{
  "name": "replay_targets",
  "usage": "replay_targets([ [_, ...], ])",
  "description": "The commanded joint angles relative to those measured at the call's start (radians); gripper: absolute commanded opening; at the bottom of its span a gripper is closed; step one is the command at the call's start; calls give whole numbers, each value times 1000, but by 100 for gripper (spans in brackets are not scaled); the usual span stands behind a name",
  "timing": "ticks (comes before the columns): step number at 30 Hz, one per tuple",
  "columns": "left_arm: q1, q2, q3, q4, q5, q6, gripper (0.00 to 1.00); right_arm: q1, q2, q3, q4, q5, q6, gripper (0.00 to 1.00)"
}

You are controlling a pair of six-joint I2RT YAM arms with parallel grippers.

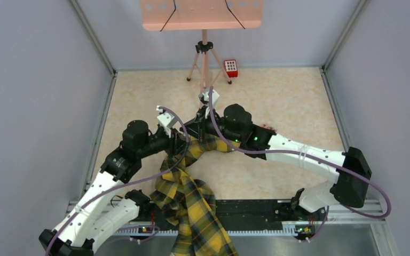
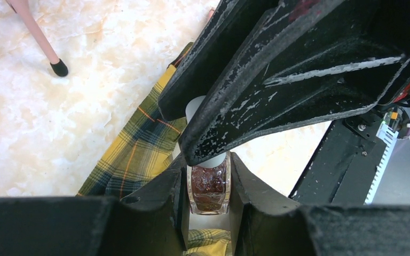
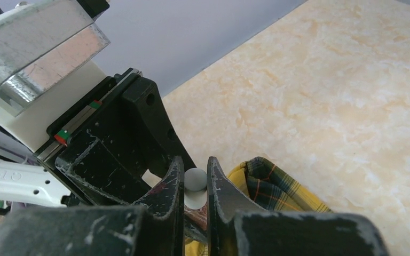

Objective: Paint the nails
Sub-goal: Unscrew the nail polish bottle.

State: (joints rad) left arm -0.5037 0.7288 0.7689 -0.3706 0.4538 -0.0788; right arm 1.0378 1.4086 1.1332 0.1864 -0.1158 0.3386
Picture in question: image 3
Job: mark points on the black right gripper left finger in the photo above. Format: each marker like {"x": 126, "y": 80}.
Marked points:
{"x": 152, "y": 225}

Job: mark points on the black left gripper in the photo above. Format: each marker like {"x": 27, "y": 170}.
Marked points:
{"x": 108, "y": 139}

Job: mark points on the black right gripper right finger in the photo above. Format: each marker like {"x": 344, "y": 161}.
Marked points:
{"x": 238, "y": 226}

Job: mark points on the nail polish bottle white cap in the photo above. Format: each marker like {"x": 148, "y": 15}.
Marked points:
{"x": 196, "y": 196}

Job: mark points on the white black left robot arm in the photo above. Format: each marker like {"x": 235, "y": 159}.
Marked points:
{"x": 35, "y": 184}

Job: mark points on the yellow plaid shirt sleeve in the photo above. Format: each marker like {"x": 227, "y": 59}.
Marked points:
{"x": 272, "y": 188}

